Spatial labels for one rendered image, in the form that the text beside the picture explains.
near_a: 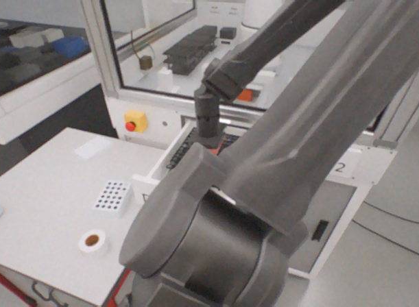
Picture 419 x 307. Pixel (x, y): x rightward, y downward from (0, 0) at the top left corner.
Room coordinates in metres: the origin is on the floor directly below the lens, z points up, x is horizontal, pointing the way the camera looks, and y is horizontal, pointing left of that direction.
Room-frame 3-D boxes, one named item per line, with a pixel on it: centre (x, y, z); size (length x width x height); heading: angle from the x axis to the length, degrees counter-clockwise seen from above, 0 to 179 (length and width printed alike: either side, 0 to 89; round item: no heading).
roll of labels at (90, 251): (0.37, 0.32, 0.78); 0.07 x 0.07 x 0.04
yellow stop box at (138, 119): (0.84, 0.29, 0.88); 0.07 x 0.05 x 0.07; 71
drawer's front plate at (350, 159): (0.64, -0.33, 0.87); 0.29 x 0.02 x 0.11; 71
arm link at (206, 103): (0.53, 0.00, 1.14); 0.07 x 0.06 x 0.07; 170
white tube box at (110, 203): (0.54, 0.31, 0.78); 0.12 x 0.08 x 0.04; 174
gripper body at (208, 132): (0.52, 0.00, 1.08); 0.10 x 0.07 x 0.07; 159
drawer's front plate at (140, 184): (0.45, 0.08, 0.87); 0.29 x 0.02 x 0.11; 71
